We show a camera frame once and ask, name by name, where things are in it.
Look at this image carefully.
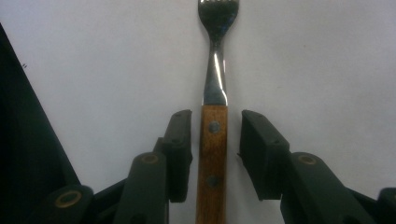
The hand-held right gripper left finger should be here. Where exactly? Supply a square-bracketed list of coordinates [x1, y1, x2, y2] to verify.
[113, 109, 193, 224]

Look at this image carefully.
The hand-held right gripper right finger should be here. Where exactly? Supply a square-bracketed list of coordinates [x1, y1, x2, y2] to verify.
[237, 109, 377, 224]

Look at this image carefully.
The wooden handled fork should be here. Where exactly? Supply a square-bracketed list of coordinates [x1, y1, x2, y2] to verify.
[195, 0, 240, 224]

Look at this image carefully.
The white table cover sheet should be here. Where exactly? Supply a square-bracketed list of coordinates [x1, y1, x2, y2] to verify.
[0, 0, 396, 224]

